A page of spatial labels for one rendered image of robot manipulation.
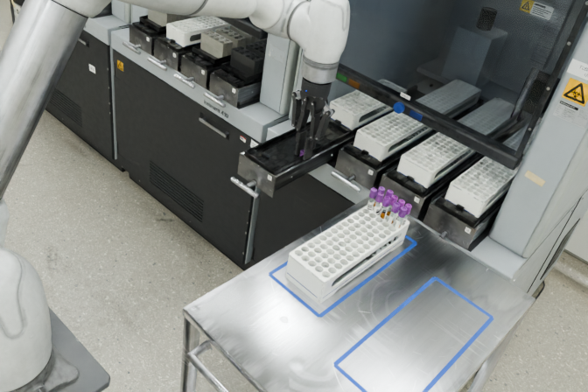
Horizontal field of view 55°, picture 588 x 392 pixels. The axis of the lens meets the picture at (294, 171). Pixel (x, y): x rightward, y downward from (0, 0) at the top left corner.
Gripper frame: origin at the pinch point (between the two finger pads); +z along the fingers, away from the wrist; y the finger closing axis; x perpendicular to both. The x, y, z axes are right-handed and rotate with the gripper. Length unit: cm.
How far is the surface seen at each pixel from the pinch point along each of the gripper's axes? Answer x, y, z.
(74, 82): -12, 140, 46
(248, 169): 13.3, 7.2, 6.7
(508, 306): 8, -65, 3
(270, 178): 13.4, -0.7, 4.9
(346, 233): 22.9, -31.2, -2.8
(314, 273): 38, -35, -4
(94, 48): -12, 122, 22
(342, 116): -21.8, 3.7, 0.1
